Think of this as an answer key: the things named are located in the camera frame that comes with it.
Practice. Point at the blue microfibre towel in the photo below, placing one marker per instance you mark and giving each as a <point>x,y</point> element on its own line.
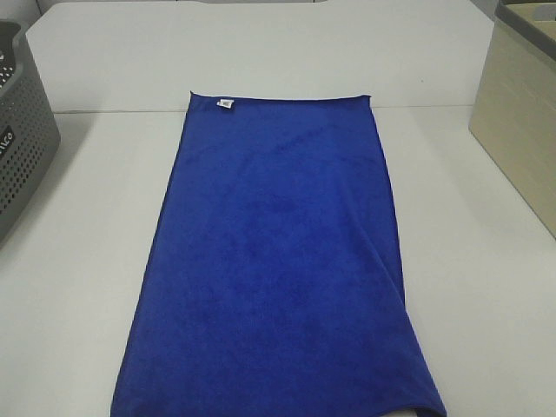
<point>274,282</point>

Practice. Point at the beige storage box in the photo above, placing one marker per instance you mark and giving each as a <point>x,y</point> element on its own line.
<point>513,116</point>

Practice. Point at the grey perforated plastic basket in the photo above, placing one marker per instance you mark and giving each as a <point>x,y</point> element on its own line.
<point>29,135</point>

